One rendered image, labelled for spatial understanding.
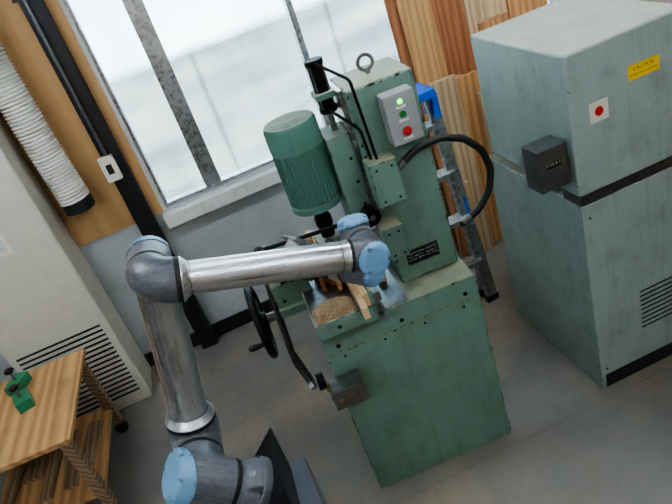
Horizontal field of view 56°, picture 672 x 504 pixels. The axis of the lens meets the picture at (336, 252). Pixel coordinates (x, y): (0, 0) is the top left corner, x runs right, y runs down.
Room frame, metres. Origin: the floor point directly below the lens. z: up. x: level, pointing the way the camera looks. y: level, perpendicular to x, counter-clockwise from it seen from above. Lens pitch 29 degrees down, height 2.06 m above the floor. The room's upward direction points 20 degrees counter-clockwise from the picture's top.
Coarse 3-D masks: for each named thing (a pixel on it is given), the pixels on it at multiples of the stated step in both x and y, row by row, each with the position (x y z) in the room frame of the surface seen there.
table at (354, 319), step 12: (312, 288) 1.87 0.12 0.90; (336, 288) 1.82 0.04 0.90; (348, 288) 1.79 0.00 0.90; (312, 300) 1.80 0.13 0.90; (324, 300) 1.77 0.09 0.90; (288, 312) 1.84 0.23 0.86; (360, 312) 1.65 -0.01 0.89; (372, 312) 1.65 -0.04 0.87; (324, 324) 1.64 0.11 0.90; (336, 324) 1.64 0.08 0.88; (348, 324) 1.64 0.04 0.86; (360, 324) 1.65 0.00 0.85; (324, 336) 1.64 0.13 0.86
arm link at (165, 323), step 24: (144, 240) 1.53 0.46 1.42; (144, 312) 1.48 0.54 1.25; (168, 312) 1.46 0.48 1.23; (168, 336) 1.46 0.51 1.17; (168, 360) 1.45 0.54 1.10; (192, 360) 1.48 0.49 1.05; (168, 384) 1.45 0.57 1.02; (192, 384) 1.46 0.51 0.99; (168, 408) 1.47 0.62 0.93; (192, 408) 1.44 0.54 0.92; (168, 432) 1.45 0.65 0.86; (192, 432) 1.42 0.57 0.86; (216, 432) 1.45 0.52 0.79
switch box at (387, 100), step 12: (384, 96) 1.81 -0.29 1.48; (396, 96) 1.80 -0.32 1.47; (408, 96) 1.80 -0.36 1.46; (384, 108) 1.80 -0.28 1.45; (408, 108) 1.80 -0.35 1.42; (384, 120) 1.84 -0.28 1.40; (396, 120) 1.80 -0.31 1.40; (408, 120) 1.80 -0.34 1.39; (420, 120) 1.81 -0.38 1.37; (396, 132) 1.80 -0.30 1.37; (420, 132) 1.80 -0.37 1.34; (396, 144) 1.80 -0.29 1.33
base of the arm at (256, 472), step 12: (264, 456) 1.38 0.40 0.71; (240, 468) 1.31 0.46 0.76; (252, 468) 1.31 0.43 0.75; (264, 468) 1.31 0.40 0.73; (240, 480) 1.28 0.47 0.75; (252, 480) 1.28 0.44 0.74; (264, 480) 1.28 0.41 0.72; (240, 492) 1.25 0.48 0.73; (252, 492) 1.26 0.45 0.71; (264, 492) 1.25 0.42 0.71
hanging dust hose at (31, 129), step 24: (0, 48) 3.01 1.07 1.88; (0, 72) 2.96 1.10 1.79; (0, 96) 2.95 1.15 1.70; (24, 96) 2.99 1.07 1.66; (24, 120) 2.96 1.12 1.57; (24, 144) 2.98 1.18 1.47; (48, 144) 2.97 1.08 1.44; (48, 168) 2.96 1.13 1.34; (72, 168) 3.01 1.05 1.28; (72, 192) 2.96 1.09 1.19
